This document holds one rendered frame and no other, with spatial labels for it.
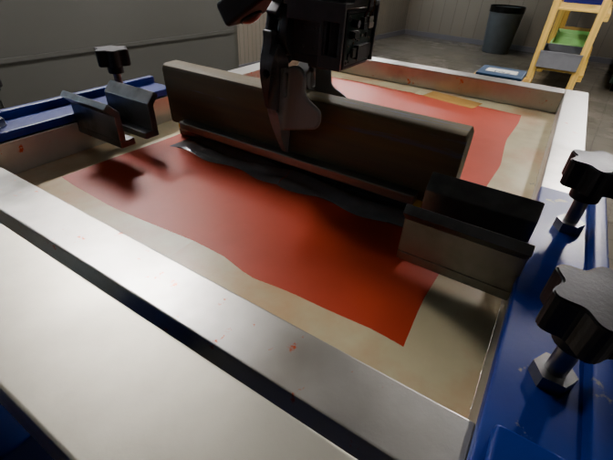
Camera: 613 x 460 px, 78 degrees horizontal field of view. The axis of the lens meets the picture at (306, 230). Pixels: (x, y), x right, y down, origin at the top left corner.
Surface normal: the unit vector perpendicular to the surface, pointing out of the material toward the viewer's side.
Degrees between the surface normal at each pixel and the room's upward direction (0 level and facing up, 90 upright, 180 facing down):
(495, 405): 0
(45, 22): 90
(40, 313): 0
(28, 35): 90
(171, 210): 0
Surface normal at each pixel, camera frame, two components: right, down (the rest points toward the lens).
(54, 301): 0.04, -0.81
